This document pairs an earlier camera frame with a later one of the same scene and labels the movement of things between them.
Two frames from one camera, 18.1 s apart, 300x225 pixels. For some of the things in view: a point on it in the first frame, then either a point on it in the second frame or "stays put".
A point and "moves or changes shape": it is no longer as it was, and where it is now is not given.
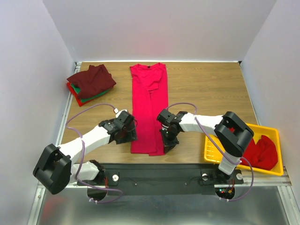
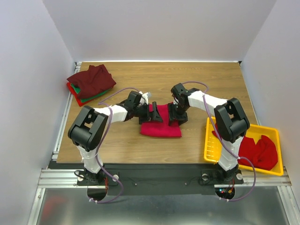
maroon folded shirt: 97,79 stays put
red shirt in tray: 264,154 stays put
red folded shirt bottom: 80,103 stays put
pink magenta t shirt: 150,94 moves or changes shape
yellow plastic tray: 214,152 stays put
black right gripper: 168,142 → 177,116
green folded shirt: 77,90 stays put
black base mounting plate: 162,179 stays put
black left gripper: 132,136 → 147,117
